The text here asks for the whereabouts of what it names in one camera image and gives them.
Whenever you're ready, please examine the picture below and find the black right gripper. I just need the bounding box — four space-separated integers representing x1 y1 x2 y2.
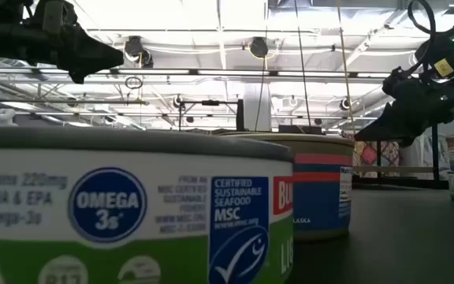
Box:
354 66 454 148

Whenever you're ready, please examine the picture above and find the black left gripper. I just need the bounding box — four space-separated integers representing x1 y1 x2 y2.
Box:
24 0 125 84

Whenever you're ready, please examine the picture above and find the pale hanging cloth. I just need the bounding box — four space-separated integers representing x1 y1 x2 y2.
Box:
399 146 451 181

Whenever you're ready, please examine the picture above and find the colourful patchwork quilt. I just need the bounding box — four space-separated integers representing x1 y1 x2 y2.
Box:
352 140 400 178

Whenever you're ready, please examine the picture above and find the black computer case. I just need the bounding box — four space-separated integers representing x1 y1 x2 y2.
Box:
277 125 323 136

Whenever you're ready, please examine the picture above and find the black table mat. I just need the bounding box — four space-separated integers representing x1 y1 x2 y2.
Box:
285 183 454 284

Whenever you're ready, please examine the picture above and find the black background stand bar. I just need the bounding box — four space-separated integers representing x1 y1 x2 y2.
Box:
177 94 239 132

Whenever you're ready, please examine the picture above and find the black ceiling cable reel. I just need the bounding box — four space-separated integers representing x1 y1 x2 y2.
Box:
123 35 155 69
248 36 270 60

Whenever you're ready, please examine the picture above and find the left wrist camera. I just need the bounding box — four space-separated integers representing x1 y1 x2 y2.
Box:
40 0 65 36

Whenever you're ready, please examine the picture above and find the yellow hanging cable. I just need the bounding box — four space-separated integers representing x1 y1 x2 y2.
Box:
336 0 356 136

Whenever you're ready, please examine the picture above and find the black hanging cable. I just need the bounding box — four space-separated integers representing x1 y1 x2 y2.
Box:
293 0 313 128

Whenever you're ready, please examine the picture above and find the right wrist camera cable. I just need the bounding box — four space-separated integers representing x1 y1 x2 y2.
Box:
407 0 437 36

